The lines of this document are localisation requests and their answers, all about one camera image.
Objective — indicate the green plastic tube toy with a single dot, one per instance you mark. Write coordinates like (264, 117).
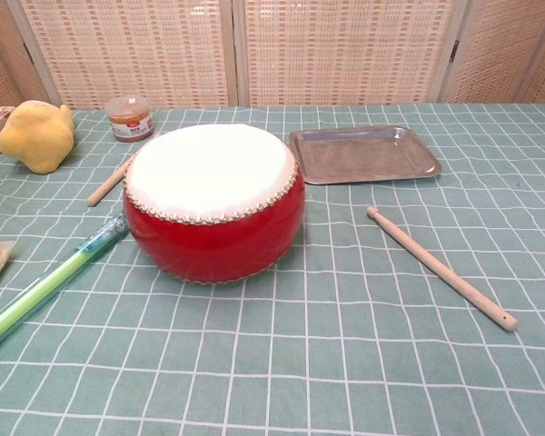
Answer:
(41, 290)

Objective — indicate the red drum white skin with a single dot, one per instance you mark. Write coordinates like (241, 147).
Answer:
(209, 236)

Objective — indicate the wooden drumstick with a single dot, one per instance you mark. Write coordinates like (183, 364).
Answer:
(440, 270)
(105, 186)

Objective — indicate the silver metal tray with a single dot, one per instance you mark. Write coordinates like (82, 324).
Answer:
(363, 156)

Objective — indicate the clear jar brown contents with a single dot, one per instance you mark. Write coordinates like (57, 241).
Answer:
(129, 120)

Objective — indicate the bamboo folding screen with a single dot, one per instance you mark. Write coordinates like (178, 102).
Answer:
(163, 50)

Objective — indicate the green grid table mat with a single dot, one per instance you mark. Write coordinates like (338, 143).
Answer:
(300, 363)

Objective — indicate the metal screen hinge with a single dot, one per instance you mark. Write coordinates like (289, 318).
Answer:
(454, 50)

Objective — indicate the yellow plush toy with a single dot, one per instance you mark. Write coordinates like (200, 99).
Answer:
(36, 136)

